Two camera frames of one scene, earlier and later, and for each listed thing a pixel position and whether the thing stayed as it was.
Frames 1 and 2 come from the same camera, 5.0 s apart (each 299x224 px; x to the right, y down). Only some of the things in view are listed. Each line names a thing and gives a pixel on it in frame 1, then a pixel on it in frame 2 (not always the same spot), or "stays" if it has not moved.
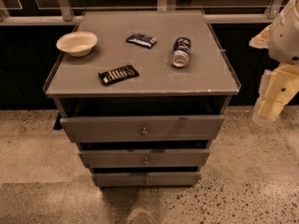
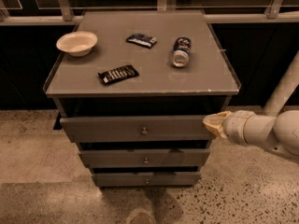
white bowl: [77, 43] stays
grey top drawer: [143, 128] stays
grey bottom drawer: [147, 178] stays
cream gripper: [285, 37] → [235, 125]
